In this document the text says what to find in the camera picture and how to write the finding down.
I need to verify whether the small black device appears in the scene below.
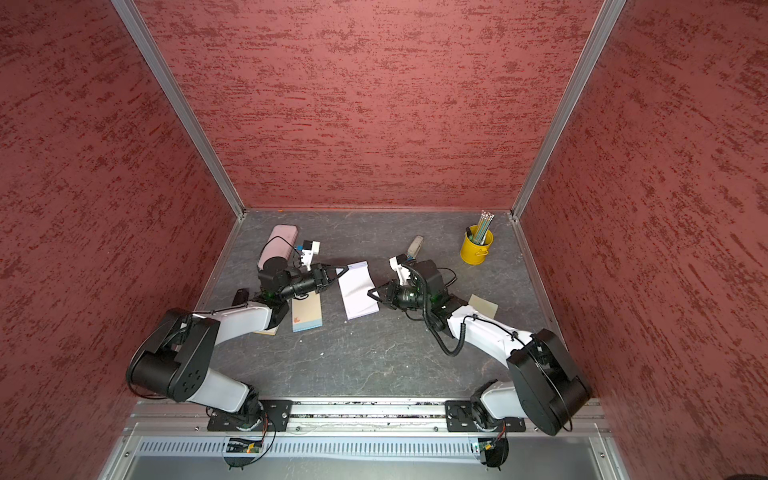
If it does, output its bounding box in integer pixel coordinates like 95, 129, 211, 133
232, 288, 250, 307

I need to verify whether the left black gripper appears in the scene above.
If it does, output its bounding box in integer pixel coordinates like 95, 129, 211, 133
279, 263, 349, 300

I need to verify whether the yellow-top beige memo pad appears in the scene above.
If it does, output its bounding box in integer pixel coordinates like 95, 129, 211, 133
257, 326, 278, 336

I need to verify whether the aluminium rail frame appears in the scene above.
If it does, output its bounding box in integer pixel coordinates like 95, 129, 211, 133
100, 397, 629, 479

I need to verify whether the purple grid memo pad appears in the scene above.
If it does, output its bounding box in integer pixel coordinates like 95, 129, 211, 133
338, 261, 379, 320

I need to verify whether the pink pencil case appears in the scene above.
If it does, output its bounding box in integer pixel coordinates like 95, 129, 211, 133
257, 224, 298, 270

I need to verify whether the blue-edged beige memo pad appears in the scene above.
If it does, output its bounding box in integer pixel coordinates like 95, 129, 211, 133
291, 292, 323, 332

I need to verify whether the torn green memo page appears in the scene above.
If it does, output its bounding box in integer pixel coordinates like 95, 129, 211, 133
468, 294, 498, 319

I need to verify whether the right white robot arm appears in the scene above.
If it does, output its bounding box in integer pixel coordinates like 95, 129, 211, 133
367, 255, 592, 436

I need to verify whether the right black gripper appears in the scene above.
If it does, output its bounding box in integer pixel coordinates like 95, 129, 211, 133
369, 278, 432, 311

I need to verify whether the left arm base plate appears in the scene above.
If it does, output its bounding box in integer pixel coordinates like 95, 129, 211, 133
207, 399, 294, 435

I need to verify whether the yellow pencil cup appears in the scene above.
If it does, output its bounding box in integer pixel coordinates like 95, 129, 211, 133
459, 225, 494, 265

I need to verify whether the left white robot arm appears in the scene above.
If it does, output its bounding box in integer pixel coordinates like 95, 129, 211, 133
126, 256, 349, 424

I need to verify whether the bundle of pencils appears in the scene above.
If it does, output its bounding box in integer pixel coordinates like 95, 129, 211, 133
469, 211, 495, 246

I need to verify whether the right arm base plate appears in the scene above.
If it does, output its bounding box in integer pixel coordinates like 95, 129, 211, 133
444, 400, 526, 434

